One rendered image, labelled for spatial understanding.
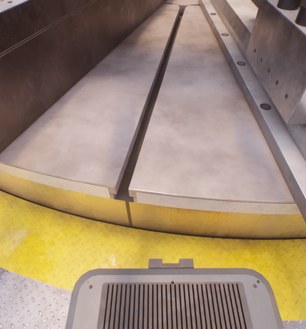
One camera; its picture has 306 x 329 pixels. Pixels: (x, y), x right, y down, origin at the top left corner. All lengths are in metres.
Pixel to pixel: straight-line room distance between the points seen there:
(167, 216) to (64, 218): 0.46
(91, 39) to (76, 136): 0.56
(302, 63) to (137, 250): 0.81
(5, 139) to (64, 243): 0.45
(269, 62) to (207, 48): 0.68
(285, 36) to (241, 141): 0.35
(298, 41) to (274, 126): 0.30
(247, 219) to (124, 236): 0.48
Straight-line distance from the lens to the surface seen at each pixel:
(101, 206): 0.96
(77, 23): 1.27
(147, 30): 1.80
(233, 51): 1.45
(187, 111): 1.04
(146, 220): 0.97
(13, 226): 1.20
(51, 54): 1.13
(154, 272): 0.71
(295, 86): 0.80
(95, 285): 0.70
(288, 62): 0.84
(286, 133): 0.96
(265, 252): 1.08
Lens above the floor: 0.93
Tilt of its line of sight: 49 degrees down
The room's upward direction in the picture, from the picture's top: 1 degrees counter-clockwise
